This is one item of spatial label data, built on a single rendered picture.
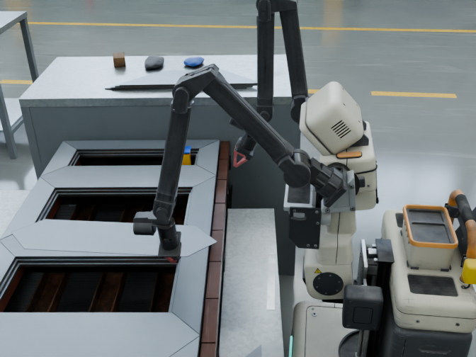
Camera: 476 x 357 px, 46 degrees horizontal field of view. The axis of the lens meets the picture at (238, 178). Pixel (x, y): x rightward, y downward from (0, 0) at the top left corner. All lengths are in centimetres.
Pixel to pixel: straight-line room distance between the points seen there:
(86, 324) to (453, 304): 110
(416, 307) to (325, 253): 33
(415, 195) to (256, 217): 178
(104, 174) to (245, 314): 90
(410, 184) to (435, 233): 208
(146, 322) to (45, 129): 138
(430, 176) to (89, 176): 256
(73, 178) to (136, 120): 45
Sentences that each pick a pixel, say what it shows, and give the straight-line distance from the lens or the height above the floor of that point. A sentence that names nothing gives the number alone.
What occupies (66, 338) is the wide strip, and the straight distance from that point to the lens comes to 169.
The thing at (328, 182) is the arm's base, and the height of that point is 122.
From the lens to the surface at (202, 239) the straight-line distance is 197.
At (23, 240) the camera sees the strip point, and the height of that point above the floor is 85.
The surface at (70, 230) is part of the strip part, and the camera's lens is 211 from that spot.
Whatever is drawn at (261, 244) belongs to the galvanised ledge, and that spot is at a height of 68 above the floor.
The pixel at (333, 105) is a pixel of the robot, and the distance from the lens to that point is 165.
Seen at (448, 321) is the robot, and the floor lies 74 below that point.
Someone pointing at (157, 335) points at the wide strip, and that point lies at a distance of 164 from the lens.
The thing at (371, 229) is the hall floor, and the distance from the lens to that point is 353.
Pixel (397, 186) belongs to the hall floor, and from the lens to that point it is 401.
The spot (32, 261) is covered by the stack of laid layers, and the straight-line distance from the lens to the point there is 203.
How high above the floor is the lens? 202
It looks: 30 degrees down
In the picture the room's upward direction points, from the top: 1 degrees counter-clockwise
